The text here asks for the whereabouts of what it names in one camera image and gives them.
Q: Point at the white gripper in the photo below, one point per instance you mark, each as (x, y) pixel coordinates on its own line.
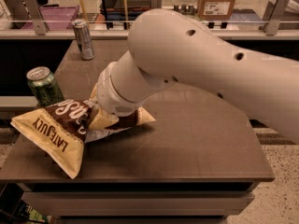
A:
(107, 96)

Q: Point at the brown chip bag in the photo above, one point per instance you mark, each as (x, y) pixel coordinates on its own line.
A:
(61, 130)

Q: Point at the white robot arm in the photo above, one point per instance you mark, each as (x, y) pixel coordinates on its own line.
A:
(165, 48)

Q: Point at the green soda can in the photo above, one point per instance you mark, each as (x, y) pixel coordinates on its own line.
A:
(44, 86)

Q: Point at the silver slim can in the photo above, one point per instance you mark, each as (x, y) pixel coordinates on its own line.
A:
(84, 40)

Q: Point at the grey table drawer unit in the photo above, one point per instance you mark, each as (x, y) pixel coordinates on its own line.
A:
(138, 204)

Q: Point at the purple plastic crate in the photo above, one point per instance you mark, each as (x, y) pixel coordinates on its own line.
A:
(58, 18)

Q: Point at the green package under table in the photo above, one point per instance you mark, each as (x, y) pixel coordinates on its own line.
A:
(29, 215)

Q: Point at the cardboard box with label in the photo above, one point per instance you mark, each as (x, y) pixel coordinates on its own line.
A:
(215, 9)

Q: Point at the middle metal railing bracket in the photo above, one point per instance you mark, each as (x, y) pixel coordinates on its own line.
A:
(155, 3)

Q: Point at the metal railing bracket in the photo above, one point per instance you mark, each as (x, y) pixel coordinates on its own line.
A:
(155, 3)
(272, 25)
(40, 26)

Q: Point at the left metal railing bracket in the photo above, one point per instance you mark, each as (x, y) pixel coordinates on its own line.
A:
(40, 26)

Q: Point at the right metal railing bracket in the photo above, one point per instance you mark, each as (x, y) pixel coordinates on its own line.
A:
(272, 25)

